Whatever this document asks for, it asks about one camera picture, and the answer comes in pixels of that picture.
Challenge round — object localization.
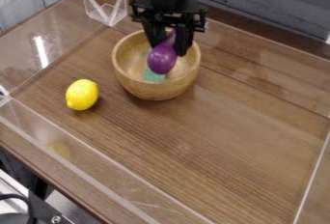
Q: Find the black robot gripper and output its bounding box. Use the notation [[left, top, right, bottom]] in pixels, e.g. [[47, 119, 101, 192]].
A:
[[129, 0, 207, 56]]

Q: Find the purple toy eggplant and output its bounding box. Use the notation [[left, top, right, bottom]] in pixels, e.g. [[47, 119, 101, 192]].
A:
[[147, 30, 178, 74]]

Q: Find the brown wooden bowl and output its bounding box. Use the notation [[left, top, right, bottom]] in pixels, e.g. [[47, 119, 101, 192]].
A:
[[113, 30, 202, 100]]

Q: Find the green rectangular block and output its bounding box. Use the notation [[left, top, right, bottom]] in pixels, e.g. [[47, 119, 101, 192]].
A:
[[143, 49, 166, 82]]

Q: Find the yellow toy lemon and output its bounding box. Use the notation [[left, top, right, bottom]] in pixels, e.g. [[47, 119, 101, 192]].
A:
[[66, 79, 99, 111]]

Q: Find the black metal bracket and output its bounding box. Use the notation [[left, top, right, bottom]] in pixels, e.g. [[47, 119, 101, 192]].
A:
[[28, 192, 75, 224]]

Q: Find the black cable loop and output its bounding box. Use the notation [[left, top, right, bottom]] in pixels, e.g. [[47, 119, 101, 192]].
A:
[[0, 193, 36, 224]]

